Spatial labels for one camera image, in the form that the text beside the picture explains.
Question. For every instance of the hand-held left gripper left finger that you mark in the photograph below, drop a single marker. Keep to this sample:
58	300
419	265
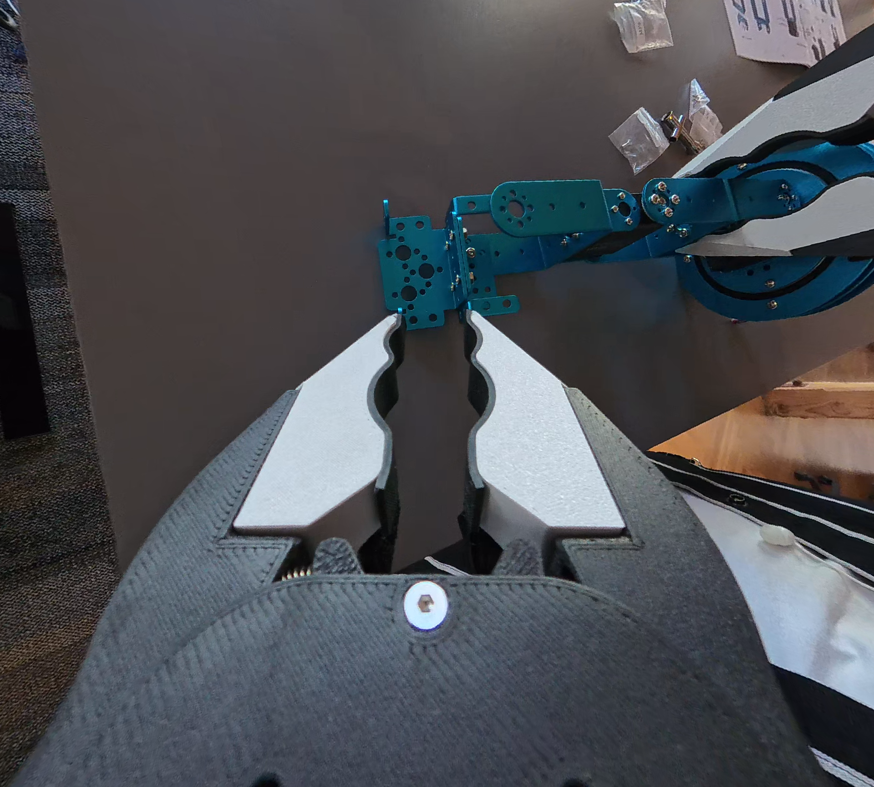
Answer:
314	459

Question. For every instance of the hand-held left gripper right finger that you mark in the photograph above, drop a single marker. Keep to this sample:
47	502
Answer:
546	459

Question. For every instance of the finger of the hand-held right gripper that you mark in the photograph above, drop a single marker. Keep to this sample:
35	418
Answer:
840	213
819	108

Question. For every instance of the blue perforated metal bracket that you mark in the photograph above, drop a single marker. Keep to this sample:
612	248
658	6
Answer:
423	317

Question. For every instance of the blue toy robot arm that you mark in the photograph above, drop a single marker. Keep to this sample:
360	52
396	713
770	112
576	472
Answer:
567	206

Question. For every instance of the dark desk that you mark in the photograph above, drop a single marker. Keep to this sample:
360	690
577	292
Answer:
273	186

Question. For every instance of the small metal socket tool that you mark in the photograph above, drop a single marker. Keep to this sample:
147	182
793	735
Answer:
683	131

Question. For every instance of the wooden beam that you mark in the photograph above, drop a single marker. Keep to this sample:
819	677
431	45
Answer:
819	399

